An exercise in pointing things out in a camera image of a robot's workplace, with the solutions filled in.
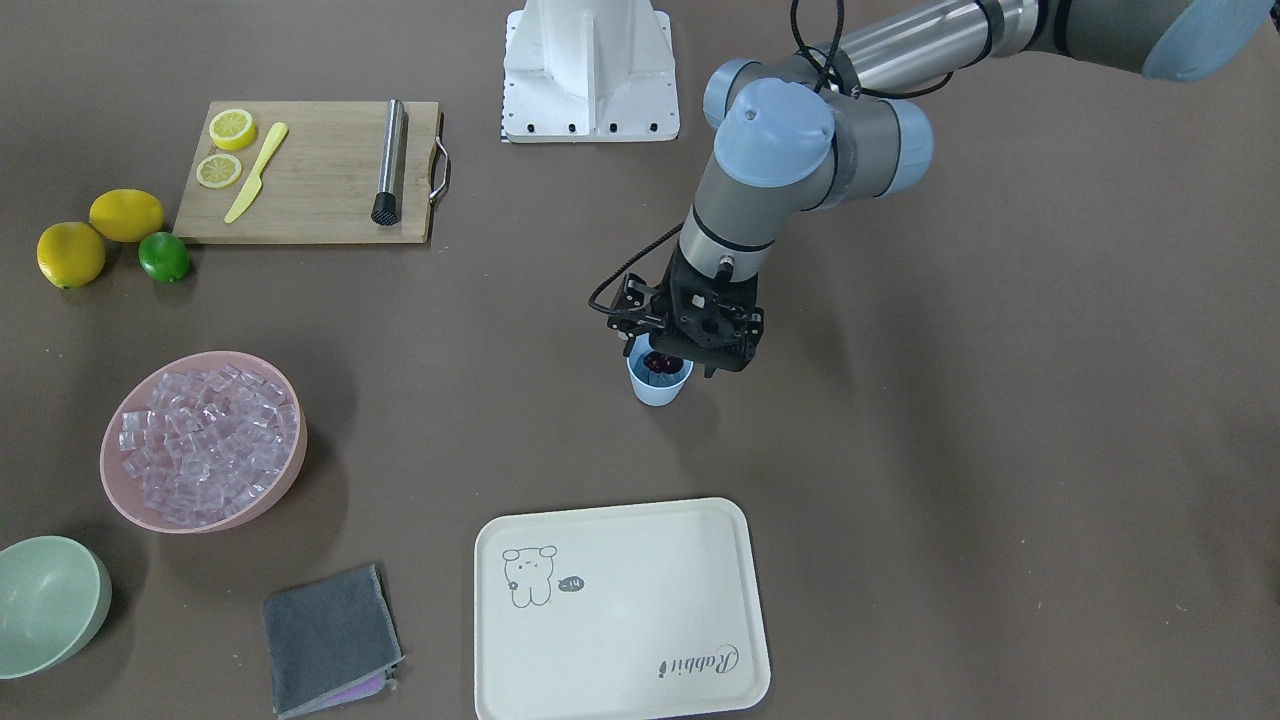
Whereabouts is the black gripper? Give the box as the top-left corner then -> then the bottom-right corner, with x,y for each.
655,249 -> 764,375

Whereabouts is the dark red cherry pair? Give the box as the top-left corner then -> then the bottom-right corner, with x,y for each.
643,351 -> 684,375

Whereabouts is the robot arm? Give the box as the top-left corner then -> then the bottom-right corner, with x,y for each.
609,1 -> 1277,374

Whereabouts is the light blue plastic cup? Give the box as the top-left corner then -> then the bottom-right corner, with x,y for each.
626,334 -> 695,407

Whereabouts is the clear ice cubes pile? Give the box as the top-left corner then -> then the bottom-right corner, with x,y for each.
118,364 -> 300,528

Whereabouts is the cream rabbit tray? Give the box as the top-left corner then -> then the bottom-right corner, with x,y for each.
474,497 -> 772,719

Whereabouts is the steel muddler black tip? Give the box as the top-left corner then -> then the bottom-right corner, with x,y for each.
370,97 -> 408,227

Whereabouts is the wooden cutting board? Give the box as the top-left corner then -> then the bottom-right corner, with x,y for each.
172,100 -> 442,245

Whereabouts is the yellow plastic knife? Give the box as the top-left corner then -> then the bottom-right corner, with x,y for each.
223,122 -> 291,224

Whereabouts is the folded grey cloth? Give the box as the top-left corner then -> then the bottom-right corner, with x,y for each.
261,562 -> 404,719

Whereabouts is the lemon slice upper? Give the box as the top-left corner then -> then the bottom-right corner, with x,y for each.
195,152 -> 243,190

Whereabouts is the lemon slice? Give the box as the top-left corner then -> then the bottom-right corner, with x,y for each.
207,108 -> 259,152
195,152 -> 243,190

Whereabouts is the lemon slice lower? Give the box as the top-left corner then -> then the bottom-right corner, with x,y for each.
207,108 -> 259,152

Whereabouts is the pink bowl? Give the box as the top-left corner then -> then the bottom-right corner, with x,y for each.
99,351 -> 308,536

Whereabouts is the green lime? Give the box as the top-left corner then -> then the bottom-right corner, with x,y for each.
137,231 -> 192,283

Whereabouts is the whole yellow lemon front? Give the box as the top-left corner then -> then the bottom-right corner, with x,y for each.
90,190 -> 165,243

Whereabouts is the whole yellow lemon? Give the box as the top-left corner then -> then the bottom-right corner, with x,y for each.
36,222 -> 106,290
90,190 -> 165,243

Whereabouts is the whole yellow lemon back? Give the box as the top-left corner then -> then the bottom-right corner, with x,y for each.
36,222 -> 106,290

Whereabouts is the mint green bowl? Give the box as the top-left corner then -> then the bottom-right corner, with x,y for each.
1,536 -> 113,680

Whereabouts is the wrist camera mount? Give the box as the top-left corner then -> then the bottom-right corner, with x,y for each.
605,272 -> 666,341

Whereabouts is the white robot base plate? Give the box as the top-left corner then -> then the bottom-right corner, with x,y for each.
500,1 -> 681,143

